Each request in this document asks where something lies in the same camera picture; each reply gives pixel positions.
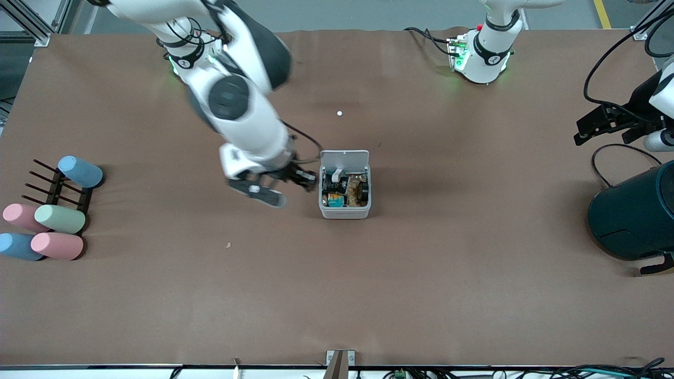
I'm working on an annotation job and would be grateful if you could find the white square lidded trash bin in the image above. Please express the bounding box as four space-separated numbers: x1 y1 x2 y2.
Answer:
319 150 372 220

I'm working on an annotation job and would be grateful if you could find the dark teal cylindrical appliance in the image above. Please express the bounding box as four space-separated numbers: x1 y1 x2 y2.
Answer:
588 160 674 276

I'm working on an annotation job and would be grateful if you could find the brown table cover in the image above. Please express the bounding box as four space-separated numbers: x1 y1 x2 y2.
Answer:
0 26 674 368

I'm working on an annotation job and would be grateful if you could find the blue cup with darker body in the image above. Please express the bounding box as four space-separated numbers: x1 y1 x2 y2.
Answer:
57 155 104 189

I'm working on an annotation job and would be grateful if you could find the black peg cup rack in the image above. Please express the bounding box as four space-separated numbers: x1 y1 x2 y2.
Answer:
23 159 94 235

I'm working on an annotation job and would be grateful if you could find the green cup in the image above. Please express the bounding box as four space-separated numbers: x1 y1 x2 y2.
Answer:
34 204 86 235

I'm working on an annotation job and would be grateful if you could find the pink cup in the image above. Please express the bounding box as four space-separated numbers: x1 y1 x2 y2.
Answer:
30 232 84 261
2 203 51 233

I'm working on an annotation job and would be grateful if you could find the light blue cup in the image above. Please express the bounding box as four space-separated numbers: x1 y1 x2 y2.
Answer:
0 233 45 262

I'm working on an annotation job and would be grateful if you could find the black appliance power cable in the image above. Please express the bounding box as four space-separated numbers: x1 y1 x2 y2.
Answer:
591 143 662 188

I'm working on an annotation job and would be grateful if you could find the aluminium frame post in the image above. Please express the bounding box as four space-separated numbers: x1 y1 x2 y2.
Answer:
0 0 72 47
629 0 663 42

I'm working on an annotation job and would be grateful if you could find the metal camera bracket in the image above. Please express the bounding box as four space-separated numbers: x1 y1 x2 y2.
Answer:
322 350 355 379

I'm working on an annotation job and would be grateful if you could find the black left base cable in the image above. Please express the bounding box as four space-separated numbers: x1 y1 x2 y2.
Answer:
404 26 455 56

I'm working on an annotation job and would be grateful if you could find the black cable bundle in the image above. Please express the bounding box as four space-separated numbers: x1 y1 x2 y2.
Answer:
527 358 674 379

